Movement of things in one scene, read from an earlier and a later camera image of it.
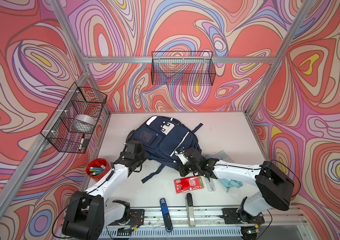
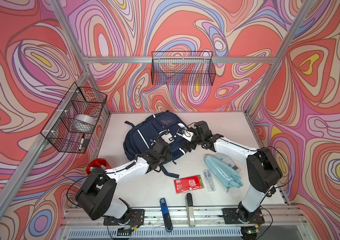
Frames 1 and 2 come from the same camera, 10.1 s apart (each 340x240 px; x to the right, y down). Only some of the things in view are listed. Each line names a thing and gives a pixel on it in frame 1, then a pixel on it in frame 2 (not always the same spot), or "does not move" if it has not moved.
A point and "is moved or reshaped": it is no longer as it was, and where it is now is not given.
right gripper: (179, 167) -> (192, 146)
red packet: (184, 184) does not move
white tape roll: (84, 123) does not move
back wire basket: (185, 68) does not move
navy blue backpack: (161, 136) is moved or reshaped
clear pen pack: (210, 184) does not move
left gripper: (144, 153) -> (168, 154)
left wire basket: (71, 125) does not move
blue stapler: (168, 223) does not move
